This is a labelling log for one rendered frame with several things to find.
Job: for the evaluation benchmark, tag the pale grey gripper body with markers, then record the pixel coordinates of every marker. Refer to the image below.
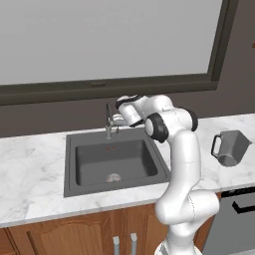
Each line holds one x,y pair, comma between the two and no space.
118,119

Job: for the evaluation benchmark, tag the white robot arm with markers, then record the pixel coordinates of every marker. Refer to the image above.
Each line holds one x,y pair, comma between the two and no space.
184,166

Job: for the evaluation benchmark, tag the grey metal sink faucet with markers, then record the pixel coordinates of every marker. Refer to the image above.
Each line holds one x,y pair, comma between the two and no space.
108,127

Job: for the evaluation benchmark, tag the dark grey sink basin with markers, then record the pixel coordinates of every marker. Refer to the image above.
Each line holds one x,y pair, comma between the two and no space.
109,159

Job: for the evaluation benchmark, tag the dark framed window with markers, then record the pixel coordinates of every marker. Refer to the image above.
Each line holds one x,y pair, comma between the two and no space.
99,40

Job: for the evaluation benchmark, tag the brown wooden cupboard door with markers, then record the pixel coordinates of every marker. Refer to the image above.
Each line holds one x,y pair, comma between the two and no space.
73,235
149,232
5,244

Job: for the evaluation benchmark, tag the grey dishwasher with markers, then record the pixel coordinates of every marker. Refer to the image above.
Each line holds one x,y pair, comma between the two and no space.
232,229

